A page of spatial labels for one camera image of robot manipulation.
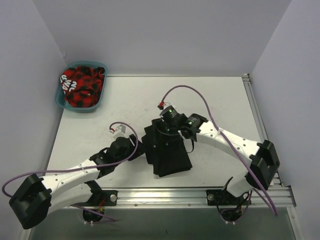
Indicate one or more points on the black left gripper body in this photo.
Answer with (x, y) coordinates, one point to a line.
(136, 146)

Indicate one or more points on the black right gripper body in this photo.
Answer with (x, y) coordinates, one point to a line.
(164, 127)

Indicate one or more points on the black long sleeve shirt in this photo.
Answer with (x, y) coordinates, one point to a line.
(165, 149)

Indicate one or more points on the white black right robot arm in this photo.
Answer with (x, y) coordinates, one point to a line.
(260, 159)

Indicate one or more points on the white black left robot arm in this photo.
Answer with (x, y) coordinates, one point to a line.
(34, 198)

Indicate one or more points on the red black plaid shirt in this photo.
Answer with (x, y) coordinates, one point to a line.
(82, 85)

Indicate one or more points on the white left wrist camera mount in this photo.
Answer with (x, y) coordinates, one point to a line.
(119, 131)

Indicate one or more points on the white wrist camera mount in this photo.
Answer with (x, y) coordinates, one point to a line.
(162, 105)
(119, 131)

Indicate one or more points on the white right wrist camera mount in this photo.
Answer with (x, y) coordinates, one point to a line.
(162, 105)

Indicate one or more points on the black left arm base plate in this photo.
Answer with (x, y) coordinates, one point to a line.
(105, 198)

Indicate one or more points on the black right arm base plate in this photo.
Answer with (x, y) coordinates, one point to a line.
(221, 198)

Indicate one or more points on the aluminium right side rail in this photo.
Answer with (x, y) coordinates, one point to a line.
(260, 124)

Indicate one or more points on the aluminium rail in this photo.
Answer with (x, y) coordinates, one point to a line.
(260, 124)
(149, 198)

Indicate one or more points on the aluminium front rail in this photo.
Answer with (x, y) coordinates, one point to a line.
(149, 198)

